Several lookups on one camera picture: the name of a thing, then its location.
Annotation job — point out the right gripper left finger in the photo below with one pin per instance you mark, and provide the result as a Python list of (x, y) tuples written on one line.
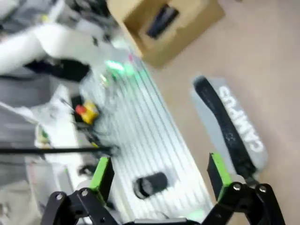
[(77, 208)]

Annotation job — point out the yellow red emergency stop button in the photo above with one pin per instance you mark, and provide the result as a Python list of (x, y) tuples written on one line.
[(86, 112)]

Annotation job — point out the black stapler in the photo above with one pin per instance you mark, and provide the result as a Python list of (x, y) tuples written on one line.
[(162, 22)]

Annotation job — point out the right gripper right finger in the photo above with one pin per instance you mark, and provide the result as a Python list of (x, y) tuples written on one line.
[(248, 206)]

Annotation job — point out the open brown cardboard box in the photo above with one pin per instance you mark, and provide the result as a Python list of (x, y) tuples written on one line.
[(164, 47)]

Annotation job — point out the grey pencil case black zipper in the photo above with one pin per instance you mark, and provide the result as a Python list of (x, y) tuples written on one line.
[(243, 122)]

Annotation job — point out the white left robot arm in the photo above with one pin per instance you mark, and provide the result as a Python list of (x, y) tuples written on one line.
[(35, 47)]

